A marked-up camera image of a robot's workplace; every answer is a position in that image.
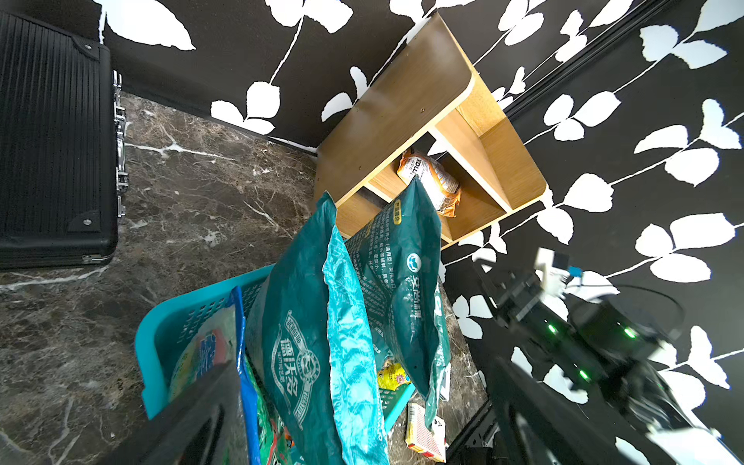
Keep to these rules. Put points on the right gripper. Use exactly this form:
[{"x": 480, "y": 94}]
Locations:
[{"x": 515, "y": 303}]

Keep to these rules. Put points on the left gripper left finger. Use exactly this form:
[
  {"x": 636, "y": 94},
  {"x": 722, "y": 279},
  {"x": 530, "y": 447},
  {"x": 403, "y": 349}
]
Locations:
[{"x": 194, "y": 429}]

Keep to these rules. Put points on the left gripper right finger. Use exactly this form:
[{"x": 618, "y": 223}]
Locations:
[{"x": 533, "y": 423}]

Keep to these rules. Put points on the green blue-edged soil bag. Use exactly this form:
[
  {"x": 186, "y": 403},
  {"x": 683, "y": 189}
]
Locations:
[{"x": 258, "y": 435}]

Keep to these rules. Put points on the teal and orange fertilizer bag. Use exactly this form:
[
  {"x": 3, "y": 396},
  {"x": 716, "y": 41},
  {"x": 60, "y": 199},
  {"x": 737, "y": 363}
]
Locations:
[{"x": 310, "y": 343}]

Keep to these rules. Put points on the orange and white fertilizer bag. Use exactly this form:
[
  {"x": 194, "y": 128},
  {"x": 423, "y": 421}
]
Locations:
[{"x": 443, "y": 190}]

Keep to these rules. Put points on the dark green fertilizer bag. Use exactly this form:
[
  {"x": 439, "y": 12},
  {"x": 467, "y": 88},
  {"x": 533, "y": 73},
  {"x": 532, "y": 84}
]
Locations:
[{"x": 396, "y": 257}]

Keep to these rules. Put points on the yellow fertilizer bag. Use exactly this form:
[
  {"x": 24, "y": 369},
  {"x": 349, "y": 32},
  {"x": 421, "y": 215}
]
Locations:
[{"x": 392, "y": 375}]

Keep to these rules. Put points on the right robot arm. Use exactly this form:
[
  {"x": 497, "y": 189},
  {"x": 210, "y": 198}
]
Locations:
[{"x": 601, "y": 345}]

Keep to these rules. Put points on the wooden two-tier shelf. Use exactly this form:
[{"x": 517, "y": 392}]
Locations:
[{"x": 431, "y": 96}]

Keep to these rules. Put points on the turquoise plastic basket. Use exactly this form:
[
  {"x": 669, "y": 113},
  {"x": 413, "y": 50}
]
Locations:
[{"x": 168, "y": 328}]

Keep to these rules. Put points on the red playing card box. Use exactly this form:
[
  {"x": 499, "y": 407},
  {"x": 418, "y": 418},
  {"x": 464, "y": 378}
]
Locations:
[{"x": 429, "y": 442}]

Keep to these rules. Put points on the black ribbed case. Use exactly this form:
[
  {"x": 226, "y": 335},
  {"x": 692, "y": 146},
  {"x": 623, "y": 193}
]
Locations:
[{"x": 63, "y": 171}]

